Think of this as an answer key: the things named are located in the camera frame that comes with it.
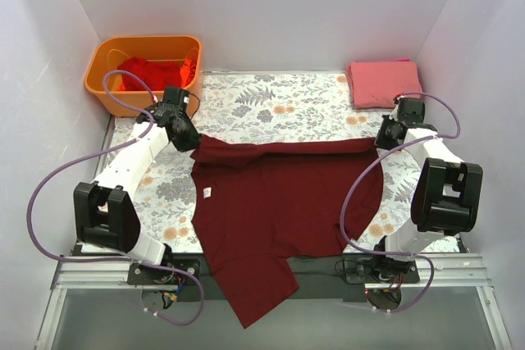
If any dark red t shirt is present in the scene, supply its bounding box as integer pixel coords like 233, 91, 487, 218
191, 136, 384, 327

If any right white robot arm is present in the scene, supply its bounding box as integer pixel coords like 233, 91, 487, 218
371, 95, 483, 283

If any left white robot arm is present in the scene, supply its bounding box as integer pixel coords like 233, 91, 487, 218
73, 86, 202, 284

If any bright red t shirt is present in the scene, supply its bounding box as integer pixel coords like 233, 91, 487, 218
117, 57, 183, 92

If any orange t shirt in bin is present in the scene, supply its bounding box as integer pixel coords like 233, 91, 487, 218
180, 48, 199, 89

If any folded pink t shirt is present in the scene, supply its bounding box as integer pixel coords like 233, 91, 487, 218
346, 59, 422, 110

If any floral patterned table mat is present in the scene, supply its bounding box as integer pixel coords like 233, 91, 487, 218
80, 72, 457, 254

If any orange plastic bin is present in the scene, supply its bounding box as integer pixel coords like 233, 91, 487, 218
84, 35, 203, 117

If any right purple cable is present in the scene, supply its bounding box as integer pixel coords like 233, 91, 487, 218
339, 92, 461, 318

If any purple cable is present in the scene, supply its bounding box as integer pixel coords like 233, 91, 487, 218
25, 71, 205, 326
339, 92, 461, 318

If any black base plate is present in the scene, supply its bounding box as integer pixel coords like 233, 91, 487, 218
127, 253, 420, 309

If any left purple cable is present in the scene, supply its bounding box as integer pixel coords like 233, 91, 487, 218
25, 71, 205, 326

